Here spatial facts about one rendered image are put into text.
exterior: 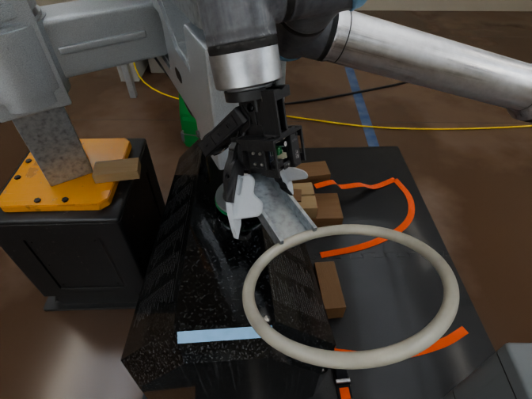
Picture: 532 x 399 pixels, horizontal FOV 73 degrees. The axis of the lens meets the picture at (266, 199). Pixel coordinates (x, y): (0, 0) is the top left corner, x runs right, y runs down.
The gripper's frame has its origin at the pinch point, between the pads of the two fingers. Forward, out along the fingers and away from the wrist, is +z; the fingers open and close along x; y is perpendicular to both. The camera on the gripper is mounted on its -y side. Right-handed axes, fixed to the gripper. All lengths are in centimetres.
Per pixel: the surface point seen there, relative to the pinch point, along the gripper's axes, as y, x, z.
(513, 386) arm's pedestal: 37, 51, 77
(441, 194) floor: -21, 227, 106
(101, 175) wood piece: -123, 35, 19
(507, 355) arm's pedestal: 34, 56, 71
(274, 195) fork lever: -35, 47, 23
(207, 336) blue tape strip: -43, 11, 58
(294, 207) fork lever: -25, 43, 25
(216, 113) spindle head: -43, 37, -7
